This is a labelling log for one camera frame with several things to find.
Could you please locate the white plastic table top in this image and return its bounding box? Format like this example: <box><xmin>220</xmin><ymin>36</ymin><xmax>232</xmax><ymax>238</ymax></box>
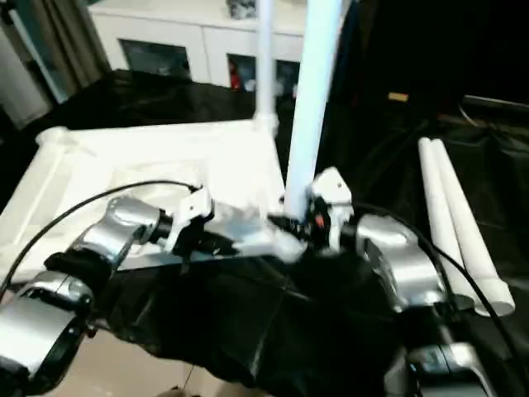
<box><xmin>0</xmin><ymin>115</ymin><xmax>307</xmax><ymax>287</ymax></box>

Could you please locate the white plastic table leg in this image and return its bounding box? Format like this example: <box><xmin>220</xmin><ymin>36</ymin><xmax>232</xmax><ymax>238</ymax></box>
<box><xmin>252</xmin><ymin>0</ymin><xmax>279</xmax><ymax>134</ymax></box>
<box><xmin>283</xmin><ymin>0</ymin><xmax>346</xmax><ymax>221</ymax></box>
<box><xmin>417</xmin><ymin>138</ymin><xmax>477</xmax><ymax>299</ymax></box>
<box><xmin>430</xmin><ymin>139</ymin><xmax>516</xmax><ymax>318</ymax></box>

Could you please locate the black work mat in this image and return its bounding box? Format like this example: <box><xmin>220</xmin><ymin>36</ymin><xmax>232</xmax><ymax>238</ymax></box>
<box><xmin>0</xmin><ymin>68</ymin><xmax>529</xmax><ymax>397</ymax></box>

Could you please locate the white cabinet with glass doors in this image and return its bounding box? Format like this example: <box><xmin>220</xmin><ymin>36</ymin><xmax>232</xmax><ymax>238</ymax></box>
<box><xmin>88</xmin><ymin>0</ymin><xmax>349</xmax><ymax>99</ymax></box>

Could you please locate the black flat panel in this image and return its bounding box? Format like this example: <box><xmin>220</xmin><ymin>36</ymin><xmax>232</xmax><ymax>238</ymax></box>
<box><xmin>462</xmin><ymin>94</ymin><xmax>529</xmax><ymax>113</ymax></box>

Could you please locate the dark metallic object on cabinet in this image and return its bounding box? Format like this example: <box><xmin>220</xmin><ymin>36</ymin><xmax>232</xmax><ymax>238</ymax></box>
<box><xmin>226</xmin><ymin>0</ymin><xmax>261</xmax><ymax>20</ymax></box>

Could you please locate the grey brown curtain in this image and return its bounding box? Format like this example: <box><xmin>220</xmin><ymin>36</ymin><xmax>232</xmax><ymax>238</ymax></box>
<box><xmin>0</xmin><ymin>0</ymin><xmax>113</xmax><ymax>107</ymax></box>

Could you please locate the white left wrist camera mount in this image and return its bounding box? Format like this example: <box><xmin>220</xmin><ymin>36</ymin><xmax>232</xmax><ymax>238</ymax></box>
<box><xmin>167</xmin><ymin>185</ymin><xmax>216</xmax><ymax>256</ymax></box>

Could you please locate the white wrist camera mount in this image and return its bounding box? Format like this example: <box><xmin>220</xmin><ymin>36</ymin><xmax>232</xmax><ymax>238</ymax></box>
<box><xmin>309</xmin><ymin>167</ymin><xmax>355</xmax><ymax>254</ymax></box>
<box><xmin>167</xmin><ymin>185</ymin><xmax>216</xmax><ymax>256</ymax></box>

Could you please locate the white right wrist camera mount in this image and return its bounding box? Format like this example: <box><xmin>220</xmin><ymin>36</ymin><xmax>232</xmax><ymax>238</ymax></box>
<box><xmin>309</xmin><ymin>167</ymin><xmax>355</xmax><ymax>254</ymax></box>

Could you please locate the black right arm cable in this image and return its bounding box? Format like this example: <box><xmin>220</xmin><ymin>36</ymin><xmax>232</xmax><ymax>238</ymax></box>
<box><xmin>350</xmin><ymin>202</ymin><xmax>529</xmax><ymax>373</ymax></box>

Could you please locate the white background cable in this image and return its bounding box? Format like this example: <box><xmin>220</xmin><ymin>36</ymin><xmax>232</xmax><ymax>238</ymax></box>
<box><xmin>457</xmin><ymin>103</ymin><xmax>477</xmax><ymax>126</ymax></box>

